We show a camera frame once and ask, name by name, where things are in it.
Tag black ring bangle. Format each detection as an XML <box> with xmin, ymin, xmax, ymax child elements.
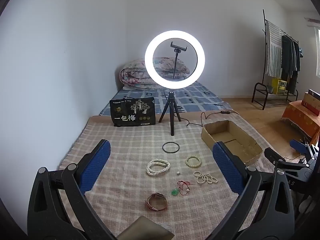
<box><xmin>162</xmin><ymin>142</ymin><xmax>180</xmax><ymax>153</ymax></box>

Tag black phone holder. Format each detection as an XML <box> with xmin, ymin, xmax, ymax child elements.
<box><xmin>170</xmin><ymin>41</ymin><xmax>188</xmax><ymax>80</ymax></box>

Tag yellow box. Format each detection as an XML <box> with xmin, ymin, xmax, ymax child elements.
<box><xmin>271</xmin><ymin>78</ymin><xmax>287</xmax><ymax>95</ymax></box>

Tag folded floral quilt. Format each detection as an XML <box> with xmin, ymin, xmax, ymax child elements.
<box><xmin>119</xmin><ymin>57</ymin><xmax>191</xmax><ymax>91</ymax></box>

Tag dark hanging clothes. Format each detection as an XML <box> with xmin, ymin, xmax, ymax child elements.
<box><xmin>281</xmin><ymin>34</ymin><xmax>301</xmax><ymax>93</ymax></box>

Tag green bead bracelet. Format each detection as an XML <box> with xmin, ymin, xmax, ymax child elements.
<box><xmin>185</xmin><ymin>156</ymin><xmax>202</xmax><ymax>168</ymax></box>

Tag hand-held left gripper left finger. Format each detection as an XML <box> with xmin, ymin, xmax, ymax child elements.
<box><xmin>27</xmin><ymin>139</ymin><xmax>118</xmax><ymax>240</ymax></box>

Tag black cable with controller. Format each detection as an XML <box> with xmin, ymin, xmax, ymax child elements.
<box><xmin>184</xmin><ymin>109</ymin><xmax>240</xmax><ymax>128</ymax></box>

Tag olive cardboard piece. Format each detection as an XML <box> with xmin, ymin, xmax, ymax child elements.
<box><xmin>117</xmin><ymin>215</ymin><xmax>175</xmax><ymax>240</ymax></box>

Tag cardboard box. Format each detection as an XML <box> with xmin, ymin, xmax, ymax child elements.
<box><xmin>201</xmin><ymin>120</ymin><xmax>263</xmax><ymax>166</ymax></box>

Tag brown leather bracelet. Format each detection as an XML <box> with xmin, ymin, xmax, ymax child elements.
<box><xmin>145</xmin><ymin>192</ymin><xmax>168</xmax><ymax>212</ymax></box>

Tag black clothes rack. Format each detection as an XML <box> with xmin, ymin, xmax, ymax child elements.
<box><xmin>251</xmin><ymin>9</ymin><xmax>300</xmax><ymax>110</ymax></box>

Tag white ring light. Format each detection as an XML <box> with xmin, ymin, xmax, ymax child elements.
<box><xmin>144</xmin><ymin>30</ymin><xmax>206</xmax><ymax>90</ymax></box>

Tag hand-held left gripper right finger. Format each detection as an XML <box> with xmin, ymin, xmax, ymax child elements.
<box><xmin>202</xmin><ymin>141</ymin><xmax>303</xmax><ymax>240</ymax></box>

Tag long pearl necklace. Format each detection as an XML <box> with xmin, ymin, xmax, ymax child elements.
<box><xmin>193</xmin><ymin>171</ymin><xmax>218</xmax><ymax>185</ymax></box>

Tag blue patterned bed sheet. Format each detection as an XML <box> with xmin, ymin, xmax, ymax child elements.
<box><xmin>99</xmin><ymin>81</ymin><xmax>238</xmax><ymax>117</ymax></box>

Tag multi-strand pearl necklace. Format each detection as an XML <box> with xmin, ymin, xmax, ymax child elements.
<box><xmin>146</xmin><ymin>158</ymin><xmax>171</xmax><ymax>177</ymax></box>

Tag red box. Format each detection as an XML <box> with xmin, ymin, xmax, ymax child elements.
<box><xmin>301</xmin><ymin>89</ymin><xmax>320</xmax><ymax>117</ymax></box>

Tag window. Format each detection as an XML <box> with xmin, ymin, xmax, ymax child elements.
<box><xmin>316</xmin><ymin>27</ymin><xmax>320</xmax><ymax>78</ymax></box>

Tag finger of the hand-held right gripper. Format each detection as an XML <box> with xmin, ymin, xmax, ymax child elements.
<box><xmin>290</xmin><ymin>139</ymin><xmax>316</xmax><ymax>161</ymax></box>
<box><xmin>264</xmin><ymin>147</ymin><xmax>313</xmax><ymax>178</ymax></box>

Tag red cord jade pendant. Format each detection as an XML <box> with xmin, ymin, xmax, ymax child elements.
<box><xmin>171</xmin><ymin>180</ymin><xmax>202</xmax><ymax>196</ymax></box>

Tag black tripod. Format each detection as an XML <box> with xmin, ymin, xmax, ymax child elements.
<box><xmin>159</xmin><ymin>91</ymin><xmax>182</xmax><ymax>137</ymax></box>

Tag striped towel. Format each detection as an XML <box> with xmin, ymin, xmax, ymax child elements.
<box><xmin>265</xmin><ymin>20</ymin><xmax>283</xmax><ymax>77</ymax></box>

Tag black snack bag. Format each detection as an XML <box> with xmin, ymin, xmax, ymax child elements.
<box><xmin>109</xmin><ymin>97</ymin><xmax>157</xmax><ymax>127</ymax></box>

